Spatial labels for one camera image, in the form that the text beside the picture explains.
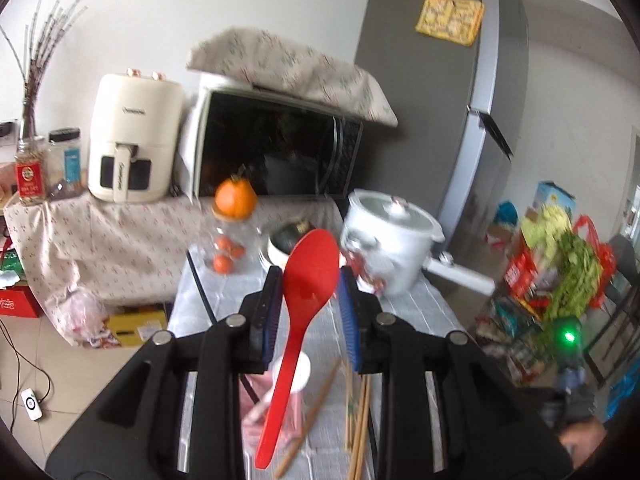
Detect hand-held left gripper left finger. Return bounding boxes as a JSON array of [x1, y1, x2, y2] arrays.
[[45, 266, 286, 480]]

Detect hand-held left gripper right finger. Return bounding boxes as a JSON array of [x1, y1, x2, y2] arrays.
[[339, 266, 573, 480]]

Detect red rice spoon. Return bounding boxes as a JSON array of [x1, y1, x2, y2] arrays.
[[254, 228, 341, 471]]

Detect wooden chopstick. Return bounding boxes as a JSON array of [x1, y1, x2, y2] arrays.
[[349, 375, 366, 480], [274, 361, 342, 478], [356, 375, 373, 480]]

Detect pink utensil holder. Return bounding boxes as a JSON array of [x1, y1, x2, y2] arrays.
[[241, 347, 313, 456]]

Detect person's right hand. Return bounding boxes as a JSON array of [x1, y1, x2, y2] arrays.
[[559, 421, 607, 467]]

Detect white bowl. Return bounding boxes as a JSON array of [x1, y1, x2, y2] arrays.
[[265, 235, 301, 268]]

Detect black chair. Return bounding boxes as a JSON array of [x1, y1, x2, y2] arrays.
[[580, 235, 640, 386]]

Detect leafy green vegetables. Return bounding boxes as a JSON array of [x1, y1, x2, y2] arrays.
[[542, 232, 603, 321]]

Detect green kabocha squash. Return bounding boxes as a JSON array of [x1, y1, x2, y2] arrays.
[[272, 221, 313, 253]]

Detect blue plastic bag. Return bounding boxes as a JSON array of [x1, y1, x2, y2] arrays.
[[605, 370, 640, 423]]

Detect clear glass jar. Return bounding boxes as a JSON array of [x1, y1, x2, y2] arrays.
[[202, 212, 264, 277]]

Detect red plastic bag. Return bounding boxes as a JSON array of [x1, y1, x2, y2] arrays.
[[572, 215, 617, 308]]

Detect white electric pot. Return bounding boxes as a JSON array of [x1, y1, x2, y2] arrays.
[[340, 189, 496, 298]]

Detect glass pot lid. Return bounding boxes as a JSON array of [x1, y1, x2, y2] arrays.
[[352, 191, 440, 237]]

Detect orange pumpkin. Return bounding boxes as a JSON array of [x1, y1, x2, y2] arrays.
[[215, 174, 258, 221]]

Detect napa cabbage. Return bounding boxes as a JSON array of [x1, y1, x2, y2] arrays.
[[520, 205, 573, 251]]

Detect yellow box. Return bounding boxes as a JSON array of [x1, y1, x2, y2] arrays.
[[107, 307, 168, 348]]

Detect blue carton box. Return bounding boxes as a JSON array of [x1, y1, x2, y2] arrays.
[[532, 181, 577, 216]]

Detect black microwave oven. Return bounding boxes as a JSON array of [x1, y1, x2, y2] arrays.
[[180, 72, 366, 206]]

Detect floral cabinet cloth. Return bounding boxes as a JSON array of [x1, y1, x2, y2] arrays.
[[5, 192, 346, 346]]

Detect clear plastic bag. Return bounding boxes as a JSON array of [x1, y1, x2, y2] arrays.
[[50, 287, 109, 348]]

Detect grey refrigerator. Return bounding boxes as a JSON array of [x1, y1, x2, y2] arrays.
[[354, 0, 531, 281]]

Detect cream air fryer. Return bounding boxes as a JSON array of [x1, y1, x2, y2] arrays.
[[87, 72, 186, 206]]

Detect floral microwave cover cloth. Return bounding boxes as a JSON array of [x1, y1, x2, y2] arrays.
[[186, 26, 399, 128]]

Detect blue label plastic jar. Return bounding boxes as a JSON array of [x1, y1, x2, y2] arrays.
[[47, 127, 85, 201]]

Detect red box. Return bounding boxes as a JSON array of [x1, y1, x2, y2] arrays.
[[0, 285, 43, 318]]

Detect red label glass jar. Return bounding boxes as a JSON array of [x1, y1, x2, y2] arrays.
[[14, 135, 49, 207]]

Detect yellow pot holder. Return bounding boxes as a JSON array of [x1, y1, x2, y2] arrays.
[[414, 0, 486, 48]]

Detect dry branches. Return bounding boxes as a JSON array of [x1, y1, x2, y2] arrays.
[[0, 0, 96, 138]]

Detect wire snack rack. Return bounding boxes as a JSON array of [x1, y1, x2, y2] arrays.
[[475, 200, 616, 386]]

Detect black floor cable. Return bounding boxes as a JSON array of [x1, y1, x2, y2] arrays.
[[0, 320, 53, 413]]

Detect white floor switch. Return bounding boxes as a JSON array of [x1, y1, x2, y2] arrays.
[[21, 389, 45, 422]]

